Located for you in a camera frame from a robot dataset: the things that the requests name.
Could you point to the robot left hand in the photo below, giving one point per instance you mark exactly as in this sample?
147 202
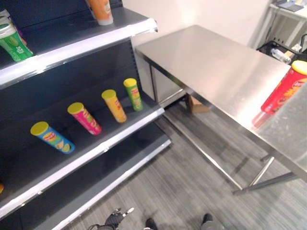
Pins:
115 216

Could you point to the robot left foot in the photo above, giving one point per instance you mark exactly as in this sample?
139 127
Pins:
151 224

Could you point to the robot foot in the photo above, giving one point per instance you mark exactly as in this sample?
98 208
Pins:
208 219
151 224

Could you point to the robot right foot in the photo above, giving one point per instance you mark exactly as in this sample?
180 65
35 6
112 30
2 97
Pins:
208 219

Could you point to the blue chips can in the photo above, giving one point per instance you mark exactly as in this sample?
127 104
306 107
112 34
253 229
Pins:
54 141

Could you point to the pink chips can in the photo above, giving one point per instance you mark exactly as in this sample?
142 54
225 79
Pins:
87 119

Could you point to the green chips can yellow lid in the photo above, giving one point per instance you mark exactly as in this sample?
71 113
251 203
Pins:
134 94

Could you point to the cardboard box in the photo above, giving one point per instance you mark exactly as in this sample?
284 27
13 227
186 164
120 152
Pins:
197 105

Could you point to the stainless steel cabinet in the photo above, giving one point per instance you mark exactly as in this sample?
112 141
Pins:
163 86

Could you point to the dark metal shop shelf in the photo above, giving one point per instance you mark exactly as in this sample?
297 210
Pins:
72 72

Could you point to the stainless steel table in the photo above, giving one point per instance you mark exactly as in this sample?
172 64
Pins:
239 83

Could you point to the green chips can clear lid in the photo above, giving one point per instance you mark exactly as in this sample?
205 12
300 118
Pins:
14 45

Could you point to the orange chips can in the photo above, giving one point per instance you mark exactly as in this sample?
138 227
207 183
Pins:
100 10

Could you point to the red chips can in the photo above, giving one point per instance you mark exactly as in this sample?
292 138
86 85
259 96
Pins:
284 91

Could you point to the white lidded can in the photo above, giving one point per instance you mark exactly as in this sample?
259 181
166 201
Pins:
5 18

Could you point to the plastic water bottle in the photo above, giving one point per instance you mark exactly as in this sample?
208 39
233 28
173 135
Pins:
279 54

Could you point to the black basket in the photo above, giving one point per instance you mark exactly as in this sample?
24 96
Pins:
280 51

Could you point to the white desk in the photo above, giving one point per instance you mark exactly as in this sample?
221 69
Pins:
283 21

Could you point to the dark laptop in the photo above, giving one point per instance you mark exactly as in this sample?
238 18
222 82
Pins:
289 4

